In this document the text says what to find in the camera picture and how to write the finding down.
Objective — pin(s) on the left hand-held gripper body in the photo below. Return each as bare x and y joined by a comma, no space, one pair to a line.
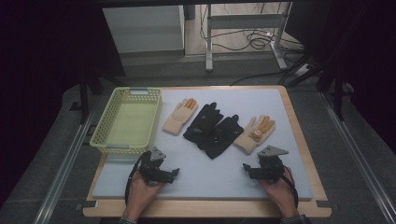
154,172

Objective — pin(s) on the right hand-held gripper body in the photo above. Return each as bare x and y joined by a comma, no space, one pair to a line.
269,169

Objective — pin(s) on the black glove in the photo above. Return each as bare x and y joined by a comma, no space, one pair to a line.
202,123
222,137

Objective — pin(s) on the cream glove with orange fingertips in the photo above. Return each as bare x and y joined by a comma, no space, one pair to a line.
177,119

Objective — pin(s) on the yellow-green plastic basket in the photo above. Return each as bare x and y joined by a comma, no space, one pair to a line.
132,123

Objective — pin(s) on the person's left hand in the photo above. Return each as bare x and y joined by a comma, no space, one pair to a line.
140,196

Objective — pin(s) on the person's right hand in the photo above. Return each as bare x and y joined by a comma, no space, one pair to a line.
285,196

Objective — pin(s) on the cream glove with round tag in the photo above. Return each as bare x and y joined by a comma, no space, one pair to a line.
250,138

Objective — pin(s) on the white power strip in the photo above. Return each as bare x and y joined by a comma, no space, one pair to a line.
302,70

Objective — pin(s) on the black stand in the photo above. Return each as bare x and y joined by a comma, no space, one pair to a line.
336,84
85,90

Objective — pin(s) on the white cabinet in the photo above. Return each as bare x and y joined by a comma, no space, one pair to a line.
143,29

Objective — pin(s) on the black table corner bracket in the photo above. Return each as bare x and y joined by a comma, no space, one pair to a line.
87,205
323,204

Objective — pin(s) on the aluminium rail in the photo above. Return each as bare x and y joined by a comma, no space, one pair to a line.
62,174
361,155

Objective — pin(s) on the white metal desk frame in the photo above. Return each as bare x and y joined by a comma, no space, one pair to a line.
243,21

